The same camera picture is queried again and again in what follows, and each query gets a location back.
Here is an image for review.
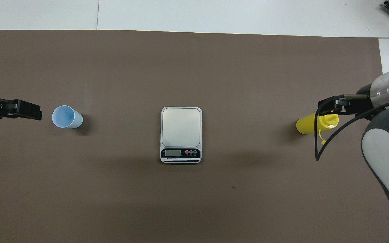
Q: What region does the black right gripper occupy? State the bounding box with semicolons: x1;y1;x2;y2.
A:
318;84;376;120

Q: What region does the yellow squeeze seasoning bottle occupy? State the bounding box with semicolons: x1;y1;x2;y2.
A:
296;113;339;145

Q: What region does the light blue plastic cup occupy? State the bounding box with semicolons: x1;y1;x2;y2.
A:
52;105;83;129

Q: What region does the white digital kitchen scale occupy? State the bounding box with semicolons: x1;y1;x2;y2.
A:
160;107;203;164

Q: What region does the brown table mat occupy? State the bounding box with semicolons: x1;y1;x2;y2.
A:
0;30;389;243

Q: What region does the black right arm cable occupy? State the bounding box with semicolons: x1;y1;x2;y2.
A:
314;96;389;161

